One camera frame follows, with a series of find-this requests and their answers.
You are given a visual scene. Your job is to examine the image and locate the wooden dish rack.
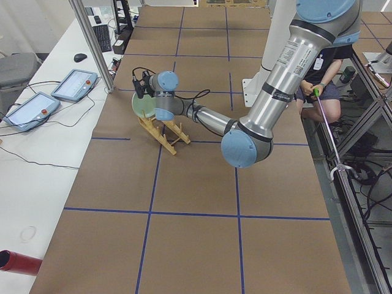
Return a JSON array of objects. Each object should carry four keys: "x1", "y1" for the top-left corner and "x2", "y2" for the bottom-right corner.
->
[{"x1": 138, "y1": 116, "x2": 191, "y2": 156}]

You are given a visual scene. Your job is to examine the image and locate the black computer mouse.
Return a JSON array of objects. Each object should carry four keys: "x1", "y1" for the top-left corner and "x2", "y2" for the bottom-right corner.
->
[{"x1": 73, "y1": 53, "x2": 88, "y2": 63}]

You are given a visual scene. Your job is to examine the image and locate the far teach pendant tablet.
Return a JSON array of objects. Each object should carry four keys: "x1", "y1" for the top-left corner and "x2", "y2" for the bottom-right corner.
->
[{"x1": 51, "y1": 69, "x2": 98, "y2": 102}]

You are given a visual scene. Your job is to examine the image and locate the near teach pendant tablet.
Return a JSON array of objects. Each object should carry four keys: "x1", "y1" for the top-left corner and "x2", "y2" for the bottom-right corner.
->
[{"x1": 3, "y1": 92, "x2": 60, "y2": 131}]

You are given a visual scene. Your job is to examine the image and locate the grey office chair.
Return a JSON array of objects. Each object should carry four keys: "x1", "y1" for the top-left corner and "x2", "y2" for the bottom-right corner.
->
[{"x1": 1, "y1": 53, "x2": 40, "y2": 118}]

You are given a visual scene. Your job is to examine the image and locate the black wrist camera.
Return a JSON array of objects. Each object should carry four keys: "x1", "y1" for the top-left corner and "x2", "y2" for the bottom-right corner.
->
[{"x1": 132, "y1": 70, "x2": 154, "y2": 99}]

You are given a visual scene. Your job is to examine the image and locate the teach pendant tablet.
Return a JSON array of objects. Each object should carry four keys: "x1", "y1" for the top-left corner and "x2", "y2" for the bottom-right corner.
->
[
  {"x1": 51, "y1": 69, "x2": 98, "y2": 102},
  {"x1": 3, "y1": 92, "x2": 60, "y2": 131}
]

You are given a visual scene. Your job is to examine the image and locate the green handled reacher stick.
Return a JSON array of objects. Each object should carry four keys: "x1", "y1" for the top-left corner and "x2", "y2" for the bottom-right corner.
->
[{"x1": 313, "y1": 88, "x2": 360, "y2": 182}]

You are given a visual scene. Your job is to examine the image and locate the black keyboard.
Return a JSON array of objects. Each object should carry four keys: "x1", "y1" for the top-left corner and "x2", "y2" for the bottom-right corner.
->
[{"x1": 92, "y1": 24, "x2": 111, "y2": 52}]

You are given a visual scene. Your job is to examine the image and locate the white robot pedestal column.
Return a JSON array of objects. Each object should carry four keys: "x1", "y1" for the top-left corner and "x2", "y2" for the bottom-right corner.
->
[{"x1": 243, "y1": 0, "x2": 296, "y2": 108}]

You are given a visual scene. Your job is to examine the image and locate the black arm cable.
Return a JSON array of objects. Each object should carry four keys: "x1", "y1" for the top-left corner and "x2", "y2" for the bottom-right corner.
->
[{"x1": 131, "y1": 67, "x2": 211, "y2": 111}]

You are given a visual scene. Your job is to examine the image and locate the red cylinder tube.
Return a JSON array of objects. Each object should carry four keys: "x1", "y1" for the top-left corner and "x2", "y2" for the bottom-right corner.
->
[{"x1": 1, "y1": 250, "x2": 42, "y2": 276}]

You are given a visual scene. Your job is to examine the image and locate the seated person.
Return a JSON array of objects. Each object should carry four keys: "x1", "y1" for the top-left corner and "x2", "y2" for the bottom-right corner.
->
[{"x1": 295, "y1": 44, "x2": 353, "y2": 123}]

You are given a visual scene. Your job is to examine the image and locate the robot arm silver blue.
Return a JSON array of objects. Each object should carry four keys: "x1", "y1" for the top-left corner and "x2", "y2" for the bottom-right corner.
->
[{"x1": 145, "y1": 1, "x2": 362, "y2": 168}]

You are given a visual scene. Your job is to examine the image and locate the aluminium frame post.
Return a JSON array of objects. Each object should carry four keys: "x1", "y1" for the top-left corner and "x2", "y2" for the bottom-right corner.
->
[{"x1": 69, "y1": 0, "x2": 114, "y2": 93}]

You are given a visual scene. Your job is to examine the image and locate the light green plate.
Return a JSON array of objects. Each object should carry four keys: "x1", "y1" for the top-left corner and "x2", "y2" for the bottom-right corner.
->
[{"x1": 131, "y1": 93, "x2": 156, "y2": 118}]

